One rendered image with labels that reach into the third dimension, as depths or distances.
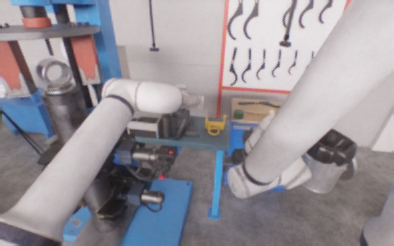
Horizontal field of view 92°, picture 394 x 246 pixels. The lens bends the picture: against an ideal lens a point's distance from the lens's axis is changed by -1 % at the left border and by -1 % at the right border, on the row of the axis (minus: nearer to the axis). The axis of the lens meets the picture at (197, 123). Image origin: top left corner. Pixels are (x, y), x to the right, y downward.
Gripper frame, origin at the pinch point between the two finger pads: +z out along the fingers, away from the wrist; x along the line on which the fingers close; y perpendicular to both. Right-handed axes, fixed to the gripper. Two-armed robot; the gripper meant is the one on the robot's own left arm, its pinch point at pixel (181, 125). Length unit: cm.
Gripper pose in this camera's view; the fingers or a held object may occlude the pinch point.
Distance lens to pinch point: 155.7
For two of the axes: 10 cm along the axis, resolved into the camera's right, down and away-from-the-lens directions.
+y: 1.6, -4.8, 8.6
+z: -0.2, 8.7, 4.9
